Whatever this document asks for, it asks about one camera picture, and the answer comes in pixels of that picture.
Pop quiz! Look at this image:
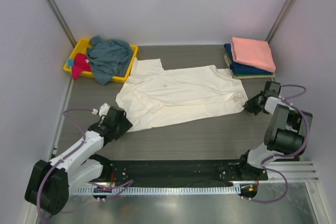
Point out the cream white t shirt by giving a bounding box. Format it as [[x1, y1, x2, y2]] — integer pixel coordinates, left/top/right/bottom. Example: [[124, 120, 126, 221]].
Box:
[[115, 59, 248, 132]]

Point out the yellow plastic bin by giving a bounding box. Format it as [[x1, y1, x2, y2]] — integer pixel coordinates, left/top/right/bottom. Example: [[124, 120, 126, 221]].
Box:
[[62, 37, 139, 83]]

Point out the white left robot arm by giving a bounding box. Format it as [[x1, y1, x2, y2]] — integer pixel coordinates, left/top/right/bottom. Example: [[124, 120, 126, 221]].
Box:
[[25, 103, 132, 220]]

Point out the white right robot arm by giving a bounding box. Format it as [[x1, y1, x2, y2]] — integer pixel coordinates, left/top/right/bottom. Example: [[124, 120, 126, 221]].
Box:
[[236, 81, 313, 180]]

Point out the folded pink t shirt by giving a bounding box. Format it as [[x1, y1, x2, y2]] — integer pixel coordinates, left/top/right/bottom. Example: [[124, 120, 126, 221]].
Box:
[[230, 37, 276, 72]]

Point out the folded navy blue t shirt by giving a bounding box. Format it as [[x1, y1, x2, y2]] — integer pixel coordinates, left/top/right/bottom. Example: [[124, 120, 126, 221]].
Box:
[[224, 44, 272, 76]]

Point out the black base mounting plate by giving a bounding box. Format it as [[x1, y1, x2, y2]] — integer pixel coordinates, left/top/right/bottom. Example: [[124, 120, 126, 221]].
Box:
[[110, 159, 268, 188]]

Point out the grey blue t shirt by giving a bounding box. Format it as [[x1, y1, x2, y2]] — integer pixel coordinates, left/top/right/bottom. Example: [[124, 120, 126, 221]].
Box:
[[86, 36, 133, 85]]

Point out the magenta red t shirt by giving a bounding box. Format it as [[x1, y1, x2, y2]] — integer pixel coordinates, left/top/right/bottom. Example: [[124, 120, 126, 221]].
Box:
[[71, 54, 91, 80]]

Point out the light blue cloth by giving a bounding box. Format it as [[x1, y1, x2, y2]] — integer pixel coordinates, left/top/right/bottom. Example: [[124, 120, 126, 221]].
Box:
[[67, 58, 74, 69]]

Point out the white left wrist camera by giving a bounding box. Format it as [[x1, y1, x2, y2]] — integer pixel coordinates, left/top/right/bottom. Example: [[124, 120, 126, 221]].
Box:
[[91, 103, 110, 116]]

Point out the aluminium frame rail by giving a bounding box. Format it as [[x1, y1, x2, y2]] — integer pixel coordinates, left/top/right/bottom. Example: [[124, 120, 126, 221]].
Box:
[[31, 161, 320, 185]]

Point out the white slotted cable duct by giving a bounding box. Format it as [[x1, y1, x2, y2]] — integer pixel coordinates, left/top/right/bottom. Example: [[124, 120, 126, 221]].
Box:
[[73, 184, 241, 196]]

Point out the right aluminium corner post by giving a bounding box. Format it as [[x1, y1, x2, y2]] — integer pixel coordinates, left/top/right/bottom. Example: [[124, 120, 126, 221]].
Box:
[[266, 0, 296, 43]]

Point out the aluminium corner post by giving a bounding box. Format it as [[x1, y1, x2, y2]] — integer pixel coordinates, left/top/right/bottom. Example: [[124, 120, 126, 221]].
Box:
[[46, 0, 77, 47], [266, 0, 296, 43]]

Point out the left aluminium corner post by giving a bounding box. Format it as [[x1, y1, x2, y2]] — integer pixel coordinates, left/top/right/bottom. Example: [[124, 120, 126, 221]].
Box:
[[46, 0, 77, 47]]

